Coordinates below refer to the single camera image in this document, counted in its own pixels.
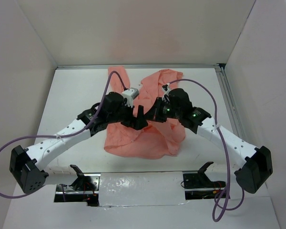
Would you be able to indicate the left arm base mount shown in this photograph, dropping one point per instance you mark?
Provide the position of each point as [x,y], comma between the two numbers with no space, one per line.
[80,187]

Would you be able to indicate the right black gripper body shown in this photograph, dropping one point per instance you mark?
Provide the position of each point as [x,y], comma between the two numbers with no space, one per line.
[166,111]

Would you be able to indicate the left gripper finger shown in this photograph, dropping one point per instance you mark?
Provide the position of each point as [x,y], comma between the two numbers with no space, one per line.
[140,114]
[136,124]

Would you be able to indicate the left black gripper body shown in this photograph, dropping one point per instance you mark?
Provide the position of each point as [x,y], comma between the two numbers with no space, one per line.
[125,113]

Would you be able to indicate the white foil cover panel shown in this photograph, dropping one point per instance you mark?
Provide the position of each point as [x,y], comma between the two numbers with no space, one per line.
[141,189]

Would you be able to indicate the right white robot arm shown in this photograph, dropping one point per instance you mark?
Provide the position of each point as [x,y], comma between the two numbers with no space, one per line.
[255,163]

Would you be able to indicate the salmon pink jacket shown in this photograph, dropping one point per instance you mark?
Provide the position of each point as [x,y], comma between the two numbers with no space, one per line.
[153,140]

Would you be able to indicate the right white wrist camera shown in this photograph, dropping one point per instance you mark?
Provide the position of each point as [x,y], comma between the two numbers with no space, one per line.
[166,88]

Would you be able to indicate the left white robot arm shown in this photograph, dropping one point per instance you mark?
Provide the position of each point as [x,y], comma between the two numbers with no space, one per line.
[27,165]

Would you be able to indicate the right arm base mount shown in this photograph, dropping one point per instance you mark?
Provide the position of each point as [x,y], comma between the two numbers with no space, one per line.
[197,185]

